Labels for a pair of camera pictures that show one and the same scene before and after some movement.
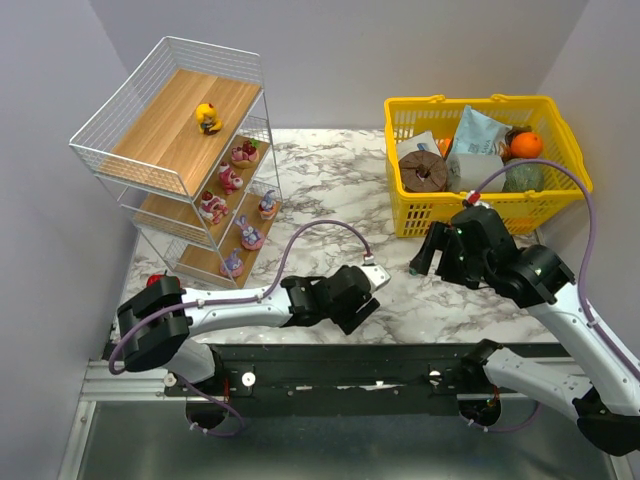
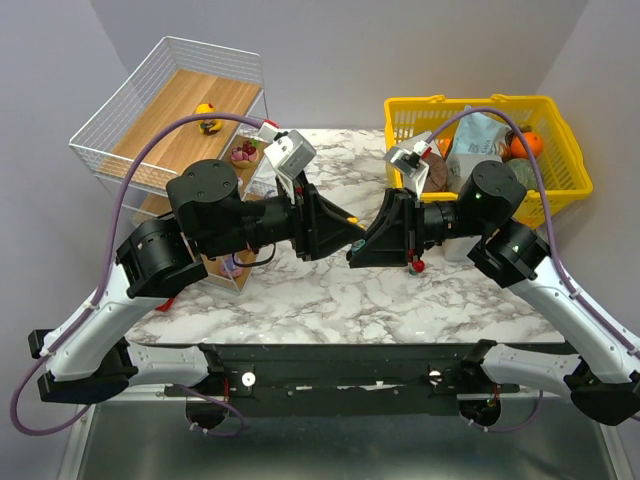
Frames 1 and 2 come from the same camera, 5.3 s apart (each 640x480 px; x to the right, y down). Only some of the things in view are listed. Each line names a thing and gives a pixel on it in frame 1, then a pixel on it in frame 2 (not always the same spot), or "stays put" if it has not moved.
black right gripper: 447,256 -> 410,226
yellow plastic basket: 523,211 stays put
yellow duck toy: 206,117 stays put
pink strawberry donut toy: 245,157 stays put
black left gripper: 353,310 -> 304,220
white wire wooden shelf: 184,140 stays put
